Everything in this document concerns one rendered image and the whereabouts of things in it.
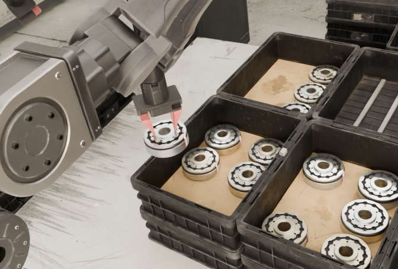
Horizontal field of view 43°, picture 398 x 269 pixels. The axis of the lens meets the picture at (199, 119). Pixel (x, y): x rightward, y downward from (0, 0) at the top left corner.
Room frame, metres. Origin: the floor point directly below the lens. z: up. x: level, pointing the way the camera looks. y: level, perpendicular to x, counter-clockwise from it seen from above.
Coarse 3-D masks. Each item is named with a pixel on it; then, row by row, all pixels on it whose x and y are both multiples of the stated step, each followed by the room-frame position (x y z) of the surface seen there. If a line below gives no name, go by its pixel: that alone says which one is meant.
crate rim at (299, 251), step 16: (304, 128) 0.99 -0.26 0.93; (336, 128) 0.97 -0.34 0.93; (272, 176) 0.84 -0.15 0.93; (256, 192) 0.79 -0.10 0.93; (240, 224) 0.71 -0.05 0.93; (256, 240) 0.68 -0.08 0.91; (272, 240) 0.66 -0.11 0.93; (288, 240) 0.65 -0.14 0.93; (384, 240) 0.61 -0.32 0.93; (304, 256) 0.61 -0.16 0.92; (320, 256) 0.60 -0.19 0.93
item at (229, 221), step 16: (224, 96) 1.19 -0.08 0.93; (272, 112) 1.08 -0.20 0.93; (288, 144) 0.94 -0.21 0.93; (272, 160) 0.89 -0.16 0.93; (144, 192) 0.87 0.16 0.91; (160, 192) 0.85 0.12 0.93; (192, 208) 0.78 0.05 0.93; (208, 208) 0.77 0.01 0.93; (240, 208) 0.75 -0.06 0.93; (224, 224) 0.73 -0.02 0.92
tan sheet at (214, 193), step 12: (240, 132) 1.14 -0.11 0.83; (204, 144) 1.11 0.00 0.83; (228, 156) 1.04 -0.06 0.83; (240, 156) 1.03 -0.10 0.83; (180, 168) 1.03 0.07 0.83; (228, 168) 0.99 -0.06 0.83; (168, 180) 0.99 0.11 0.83; (180, 180) 0.98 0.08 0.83; (192, 180) 0.97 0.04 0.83; (216, 180) 0.96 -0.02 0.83; (180, 192) 0.94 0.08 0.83; (192, 192) 0.93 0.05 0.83; (204, 192) 0.92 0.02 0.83; (216, 192) 0.91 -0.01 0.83; (228, 192) 0.91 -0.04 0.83; (204, 204) 0.88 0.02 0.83; (216, 204) 0.87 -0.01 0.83; (228, 204) 0.86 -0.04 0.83
